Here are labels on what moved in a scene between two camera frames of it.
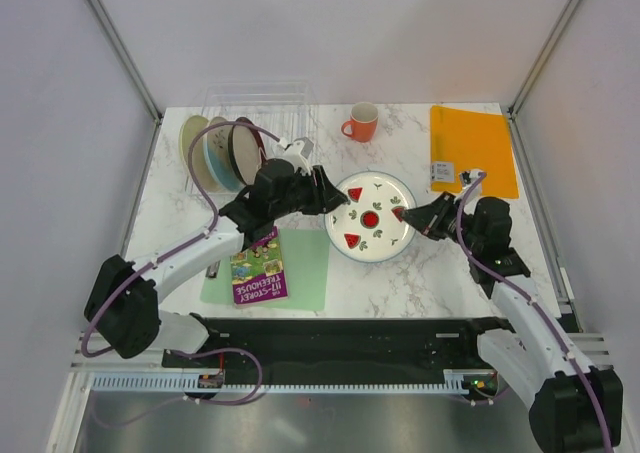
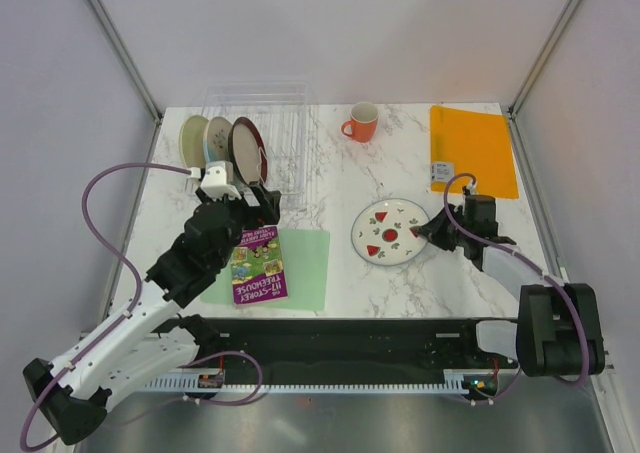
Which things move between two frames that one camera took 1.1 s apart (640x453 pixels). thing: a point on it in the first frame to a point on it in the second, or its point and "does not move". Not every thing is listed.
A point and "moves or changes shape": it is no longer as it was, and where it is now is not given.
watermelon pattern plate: [370, 227] moves or changes shape
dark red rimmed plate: [247, 150] does not move
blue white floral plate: [217, 157] does not move
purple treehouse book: [258, 273] does not move
